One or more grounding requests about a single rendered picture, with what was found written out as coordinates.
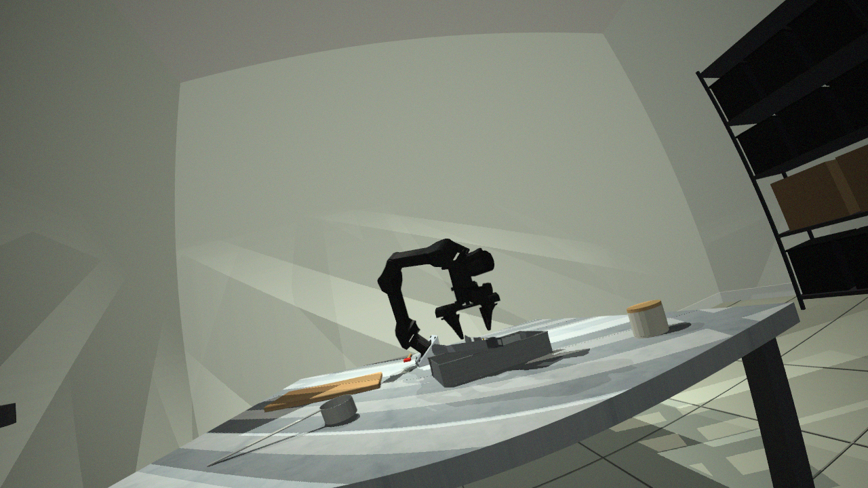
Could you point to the light wooden board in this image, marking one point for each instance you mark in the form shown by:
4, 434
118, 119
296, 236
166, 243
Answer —
326, 391

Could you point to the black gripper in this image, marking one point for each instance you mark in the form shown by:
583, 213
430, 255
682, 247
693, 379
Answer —
448, 312

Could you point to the grey cylindrical canister with wooden lid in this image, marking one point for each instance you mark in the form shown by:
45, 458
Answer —
648, 319

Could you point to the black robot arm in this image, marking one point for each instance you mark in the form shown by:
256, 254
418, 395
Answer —
439, 254

